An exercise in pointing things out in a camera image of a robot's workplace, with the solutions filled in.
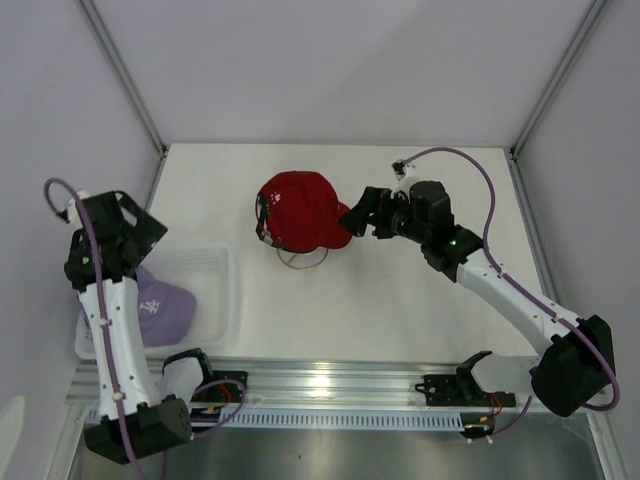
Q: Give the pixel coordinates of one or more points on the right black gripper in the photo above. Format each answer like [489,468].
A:
[373,201]

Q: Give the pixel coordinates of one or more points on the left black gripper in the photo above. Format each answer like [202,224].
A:
[148,232]

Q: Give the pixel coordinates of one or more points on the red baseball cap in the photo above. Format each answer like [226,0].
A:
[299,211]

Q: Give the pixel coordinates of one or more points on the lavender baseball cap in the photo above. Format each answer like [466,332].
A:
[163,312]

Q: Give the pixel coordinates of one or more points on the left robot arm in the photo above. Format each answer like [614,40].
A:
[136,415]

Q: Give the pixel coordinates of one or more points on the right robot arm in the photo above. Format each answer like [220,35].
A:
[574,356]

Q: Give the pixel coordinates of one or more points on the white plastic basket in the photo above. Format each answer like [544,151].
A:
[208,271]

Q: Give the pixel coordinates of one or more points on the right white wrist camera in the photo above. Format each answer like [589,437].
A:
[406,175]

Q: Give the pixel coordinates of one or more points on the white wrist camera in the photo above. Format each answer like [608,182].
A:
[70,215]
[406,175]

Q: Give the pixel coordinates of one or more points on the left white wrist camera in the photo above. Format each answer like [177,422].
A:
[70,215]

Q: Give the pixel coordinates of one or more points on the right aluminium frame post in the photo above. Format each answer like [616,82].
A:
[561,71]

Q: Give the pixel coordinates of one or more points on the aluminium frame post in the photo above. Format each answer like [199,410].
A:
[561,71]
[120,71]

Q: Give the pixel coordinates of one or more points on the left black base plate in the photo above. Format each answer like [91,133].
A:
[222,387]

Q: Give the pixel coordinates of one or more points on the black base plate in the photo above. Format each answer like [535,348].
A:
[222,387]
[455,390]

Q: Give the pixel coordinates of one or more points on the aluminium mounting rail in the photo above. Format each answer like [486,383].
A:
[334,385]

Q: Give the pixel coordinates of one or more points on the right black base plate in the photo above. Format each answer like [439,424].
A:
[455,390]

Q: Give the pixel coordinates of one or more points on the white slotted cable duct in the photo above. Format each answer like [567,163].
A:
[347,420]

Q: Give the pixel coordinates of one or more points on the left aluminium frame post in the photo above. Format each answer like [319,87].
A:
[120,71]

